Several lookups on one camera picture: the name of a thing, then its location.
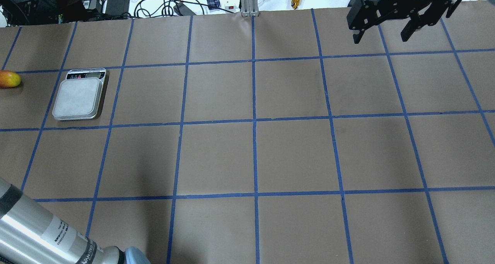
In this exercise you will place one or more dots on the white red switch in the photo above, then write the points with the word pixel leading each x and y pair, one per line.
pixel 231 7

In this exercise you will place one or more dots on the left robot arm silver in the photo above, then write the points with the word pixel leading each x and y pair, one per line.
pixel 30 234

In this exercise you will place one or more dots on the digital kitchen scale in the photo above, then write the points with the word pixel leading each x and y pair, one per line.
pixel 79 94

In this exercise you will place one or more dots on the small blue black box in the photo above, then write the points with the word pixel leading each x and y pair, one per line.
pixel 213 4

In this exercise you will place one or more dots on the black power adapter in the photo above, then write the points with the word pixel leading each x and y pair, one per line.
pixel 116 7

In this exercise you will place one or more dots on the red yellow mango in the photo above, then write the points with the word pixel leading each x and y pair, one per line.
pixel 9 79

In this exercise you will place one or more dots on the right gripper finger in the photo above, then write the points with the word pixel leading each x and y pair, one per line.
pixel 430 18
pixel 361 16

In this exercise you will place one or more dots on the aluminium frame post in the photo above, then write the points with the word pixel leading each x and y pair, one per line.
pixel 249 8

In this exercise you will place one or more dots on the black electronics pile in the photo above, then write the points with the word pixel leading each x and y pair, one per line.
pixel 41 12

